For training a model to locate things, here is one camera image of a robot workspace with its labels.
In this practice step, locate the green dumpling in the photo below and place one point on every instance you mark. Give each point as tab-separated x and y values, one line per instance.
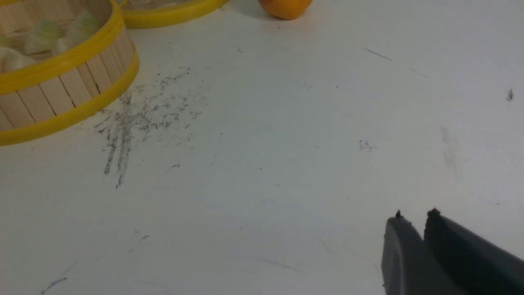
42	37
82	28

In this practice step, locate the bamboo steamer tray yellow rim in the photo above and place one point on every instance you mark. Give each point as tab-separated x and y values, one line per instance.
59	91

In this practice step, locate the bamboo steamer lid yellow rim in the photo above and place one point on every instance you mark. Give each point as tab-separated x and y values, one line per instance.
140	14

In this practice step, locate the orange toy fruit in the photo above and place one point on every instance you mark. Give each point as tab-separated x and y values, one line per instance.
285	9

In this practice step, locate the white dumpling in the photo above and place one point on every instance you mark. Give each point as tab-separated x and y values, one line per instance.
11	60

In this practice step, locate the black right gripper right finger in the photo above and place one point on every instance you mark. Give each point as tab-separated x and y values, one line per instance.
474	264

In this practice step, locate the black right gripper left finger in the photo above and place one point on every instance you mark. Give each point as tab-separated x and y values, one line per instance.
408	267

